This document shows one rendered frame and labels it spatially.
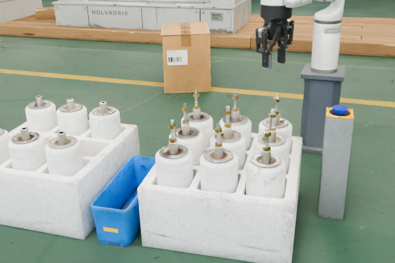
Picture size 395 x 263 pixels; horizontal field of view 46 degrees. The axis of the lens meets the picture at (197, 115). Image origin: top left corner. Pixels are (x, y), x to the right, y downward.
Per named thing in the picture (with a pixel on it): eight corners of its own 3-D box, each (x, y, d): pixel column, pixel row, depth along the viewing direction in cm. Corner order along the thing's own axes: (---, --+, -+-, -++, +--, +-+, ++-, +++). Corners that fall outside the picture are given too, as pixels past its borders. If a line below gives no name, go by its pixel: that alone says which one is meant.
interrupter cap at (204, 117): (182, 114, 143) (182, 113, 143) (207, 113, 144) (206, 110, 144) (186, 124, 136) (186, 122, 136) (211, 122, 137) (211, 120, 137)
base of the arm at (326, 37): (311, 65, 171) (315, 18, 164) (338, 67, 168) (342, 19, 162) (309, 72, 163) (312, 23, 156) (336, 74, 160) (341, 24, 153)
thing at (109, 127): (103, 154, 159) (97, 104, 153) (129, 157, 157) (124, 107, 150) (89, 167, 151) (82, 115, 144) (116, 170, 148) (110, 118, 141)
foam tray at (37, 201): (44, 159, 172) (37, 114, 165) (141, 172, 161) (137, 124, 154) (-33, 218, 138) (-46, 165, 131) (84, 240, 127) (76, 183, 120)
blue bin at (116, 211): (134, 187, 152) (131, 154, 147) (167, 191, 149) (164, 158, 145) (93, 244, 125) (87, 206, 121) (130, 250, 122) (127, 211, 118)
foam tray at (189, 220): (182, 175, 159) (180, 127, 152) (299, 187, 149) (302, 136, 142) (141, 246, 124) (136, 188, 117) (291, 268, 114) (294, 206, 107)
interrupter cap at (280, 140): (281, 149, 120) (281, 147, 119) (253, 144, 123) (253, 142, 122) (288, 137, 126) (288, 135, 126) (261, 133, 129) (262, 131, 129)
